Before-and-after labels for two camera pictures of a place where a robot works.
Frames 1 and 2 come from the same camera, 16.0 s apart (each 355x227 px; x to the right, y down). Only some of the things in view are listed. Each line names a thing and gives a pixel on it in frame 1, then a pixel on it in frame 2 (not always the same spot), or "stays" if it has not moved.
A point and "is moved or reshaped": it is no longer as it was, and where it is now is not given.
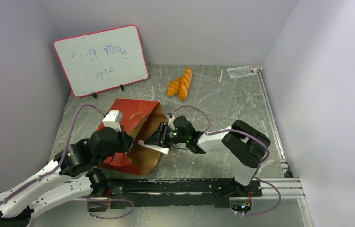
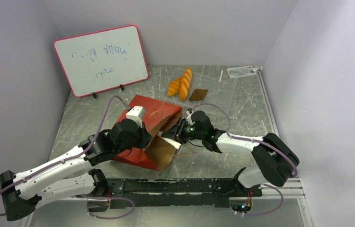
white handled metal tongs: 165,151 is moved or reshaped
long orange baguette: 185,83 stays
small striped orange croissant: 173,87 stays
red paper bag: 142,118 is moved or reshaped
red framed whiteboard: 102,61 stays
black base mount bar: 137,193 stays
